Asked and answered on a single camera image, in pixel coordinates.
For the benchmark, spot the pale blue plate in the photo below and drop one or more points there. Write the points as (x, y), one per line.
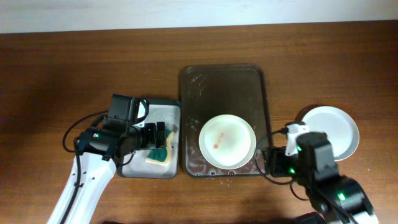
(341, 129)

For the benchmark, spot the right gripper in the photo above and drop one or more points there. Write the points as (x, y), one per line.
(275, 162)

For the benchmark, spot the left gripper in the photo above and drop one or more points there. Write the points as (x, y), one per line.
(151, 130)

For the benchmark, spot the cream white plate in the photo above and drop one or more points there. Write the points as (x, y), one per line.
(227, 141)

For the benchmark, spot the brown serving tray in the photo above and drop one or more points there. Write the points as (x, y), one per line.
(211, 90)

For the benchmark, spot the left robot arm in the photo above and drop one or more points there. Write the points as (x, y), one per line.
(108, 144)

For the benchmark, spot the black soapy water tray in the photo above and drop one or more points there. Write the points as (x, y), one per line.
(142, 164)

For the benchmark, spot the green yellow sponge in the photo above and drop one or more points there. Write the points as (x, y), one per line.
(162, 156)

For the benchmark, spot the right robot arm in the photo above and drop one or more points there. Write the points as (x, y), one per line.
(335, 198)

